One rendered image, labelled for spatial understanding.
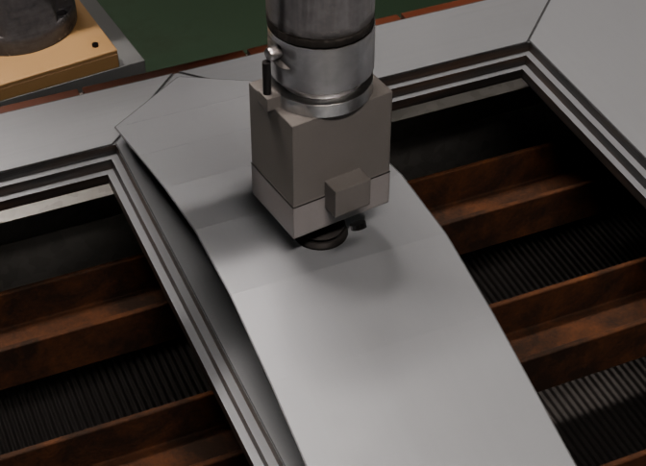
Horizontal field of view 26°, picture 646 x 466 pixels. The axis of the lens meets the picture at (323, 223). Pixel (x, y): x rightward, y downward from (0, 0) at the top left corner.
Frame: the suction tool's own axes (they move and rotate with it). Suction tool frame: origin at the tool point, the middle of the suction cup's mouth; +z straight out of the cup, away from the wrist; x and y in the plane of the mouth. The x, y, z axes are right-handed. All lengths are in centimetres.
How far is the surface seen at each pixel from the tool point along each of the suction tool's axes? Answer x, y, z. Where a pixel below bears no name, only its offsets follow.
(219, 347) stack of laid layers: 0.7, -9.0, 7.4
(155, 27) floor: 169, 60, 93
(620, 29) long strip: 20, 49, 7
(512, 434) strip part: -21.7, 2.8, 2.8
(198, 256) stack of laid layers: 10.8, -5.6, 7.0
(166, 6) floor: 175, 66, 93
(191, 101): 29.0, 3.2, 5.3
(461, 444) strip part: -20.7, -0.9, 2.7
